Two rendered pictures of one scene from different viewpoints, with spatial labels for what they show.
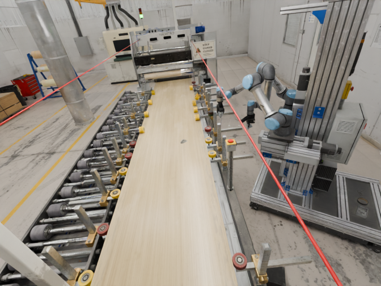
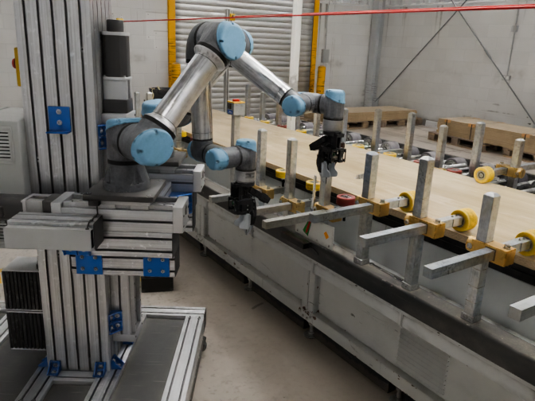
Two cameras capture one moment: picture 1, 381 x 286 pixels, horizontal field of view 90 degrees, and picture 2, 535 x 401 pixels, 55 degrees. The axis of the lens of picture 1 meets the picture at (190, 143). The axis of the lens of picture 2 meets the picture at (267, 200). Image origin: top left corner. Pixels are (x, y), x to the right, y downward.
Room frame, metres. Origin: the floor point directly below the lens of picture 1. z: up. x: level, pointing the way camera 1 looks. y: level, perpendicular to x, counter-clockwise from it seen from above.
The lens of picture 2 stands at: (3.54, -1.71, 1.51)
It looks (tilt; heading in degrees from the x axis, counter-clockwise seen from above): 17 degrees down; 145
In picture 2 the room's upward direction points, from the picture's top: 2 degrees clockwise
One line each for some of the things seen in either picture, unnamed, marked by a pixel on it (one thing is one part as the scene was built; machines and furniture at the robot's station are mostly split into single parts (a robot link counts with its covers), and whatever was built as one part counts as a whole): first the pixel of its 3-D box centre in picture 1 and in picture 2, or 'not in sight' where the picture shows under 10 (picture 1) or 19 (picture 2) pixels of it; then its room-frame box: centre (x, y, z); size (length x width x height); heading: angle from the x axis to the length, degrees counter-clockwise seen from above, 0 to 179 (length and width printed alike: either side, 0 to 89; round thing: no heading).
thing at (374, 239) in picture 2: (212, 106); (417, 228); (2.51, -0.38, 0.95); 0.50 x 0.04 x 0.04; 89
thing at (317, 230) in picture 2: not in sight; (313, 229); (1.94, -0.34, 0.75); 0.26 x 0.01 x 0.10; 179
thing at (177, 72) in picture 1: (172, 73); not in sight; (4.33, 0.20, 1.05); 1.43 x 0.12 x 0.12; 89
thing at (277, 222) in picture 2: (224, 130); (308, 216); (2.01, -0.43, 0.84); 0.43 x 0.03 x 0.04; 89
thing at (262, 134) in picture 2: (224, 156); (260, 176); (1.47, -0.31, 0.88); 0.04 x 0.04 x 0.48; 89
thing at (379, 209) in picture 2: not in sight; (371, 204); (2.24, -0.32, 0.95); 0.14 x 0.06 x 0.05; 179
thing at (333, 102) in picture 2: (220, 92); (333, 104); (2.07, -0.40, 1.31); 0.09 x 0.08 x 0.11; 30
